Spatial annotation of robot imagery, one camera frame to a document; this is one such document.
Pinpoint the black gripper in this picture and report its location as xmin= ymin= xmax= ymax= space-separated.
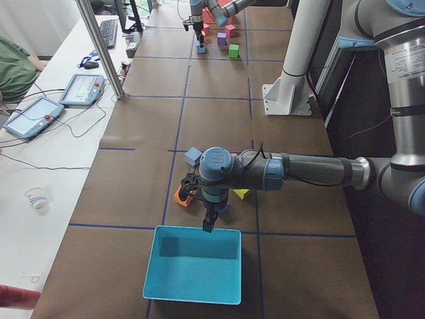
xmin=194 ymin=22 xmax=203 ymax=43
xmin=203 ymin=205 xmax=219 ymax=233

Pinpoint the light blue foam block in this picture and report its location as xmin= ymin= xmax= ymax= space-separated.
xmin=196 ymin=43 xmax=206 ymax=54

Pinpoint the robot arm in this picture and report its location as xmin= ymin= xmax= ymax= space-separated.
xmin=183 ymin=0 xmax=256 ymax=47
xmin=196 ymin=1 xmax=424 ymax=232

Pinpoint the orange foam block right side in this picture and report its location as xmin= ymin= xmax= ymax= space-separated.
xmin=203 ymin=8 xmax=215 ymax=24

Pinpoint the orange foam block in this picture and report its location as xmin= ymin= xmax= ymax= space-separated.
xmin=173 ymin=186 xmax=194 ymax=207
xmin=203 ymin=8 xmax=215 ymax=24

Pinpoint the purple foam block left side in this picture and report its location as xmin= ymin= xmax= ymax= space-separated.
xmin=218 ymin=203 xmax=230 ymax=216

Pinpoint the purple foam block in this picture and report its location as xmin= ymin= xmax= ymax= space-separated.
xmin=216 ymin=33 xmax=227 ymax=47
xmin=218 ymin=203 xmax=230 ymax=216

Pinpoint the purple foam block right side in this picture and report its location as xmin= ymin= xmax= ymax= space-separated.
xmin=216 ymin=33 xmax=227 ymax=47

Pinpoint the orange foam block left side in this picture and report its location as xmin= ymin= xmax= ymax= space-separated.
xmin=173 ymin=186 xmax=194 ymax=207

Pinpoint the red foam block lower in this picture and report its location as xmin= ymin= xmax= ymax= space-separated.
xmin=224 ymin=24 xmax=237 ymax=38

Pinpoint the green foam block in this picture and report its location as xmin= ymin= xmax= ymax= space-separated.
xmin=228 ymin=44 xmax=240 ymax=58

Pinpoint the yellow foam block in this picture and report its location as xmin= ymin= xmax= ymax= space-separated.
xmin=233 ymin=189 xmax=252 ymax=200

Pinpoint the teal plastic bin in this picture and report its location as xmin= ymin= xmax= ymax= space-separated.
xmin=142 ymin=225 xmax=242 ymax=305

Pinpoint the light blue block left side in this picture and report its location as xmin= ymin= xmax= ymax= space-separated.
xmin=185 ymin=147 xmax=203 ymax=167

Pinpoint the black keyboard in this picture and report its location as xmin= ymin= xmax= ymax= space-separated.
xmin=99 ymin=19 xmax=118 ymax=49

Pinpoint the black computer mouse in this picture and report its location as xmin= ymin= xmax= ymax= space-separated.
xmin=83 ymin=60 xmax=99 ymax=70

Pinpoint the teach pendant far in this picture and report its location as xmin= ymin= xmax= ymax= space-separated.
xmin=58 ymin=74 xmax=104 ymax=108

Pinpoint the teach pendant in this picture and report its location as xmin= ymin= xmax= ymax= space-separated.
xmin=58 ymin=74 xmax=104 ymax=108
xmin=3 ymin=97 xmax=65 ymax=140

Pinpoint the paper cup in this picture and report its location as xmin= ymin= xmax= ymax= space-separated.
xmin=25 ymin=187 xmax=48 ymax=210

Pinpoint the person in green shirt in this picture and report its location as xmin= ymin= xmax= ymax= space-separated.
xmin=1 ymin=37 xmax=45 ymax=104

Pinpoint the teach pendant near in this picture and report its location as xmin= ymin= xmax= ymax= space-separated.
xmin=3 ymin=97 xmax=65 ymax=140

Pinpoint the red cylinder object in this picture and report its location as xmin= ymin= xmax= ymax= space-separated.
xmin=1 ymin=284 xmax=41 ymax=310

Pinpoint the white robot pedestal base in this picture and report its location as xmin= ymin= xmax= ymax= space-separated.
xmin=262 ymin=0 xmax=330 ymax=116

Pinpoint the aluminium frame post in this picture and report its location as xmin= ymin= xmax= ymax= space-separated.
xmin=76 ymin=0 xmax=125 ymax=100

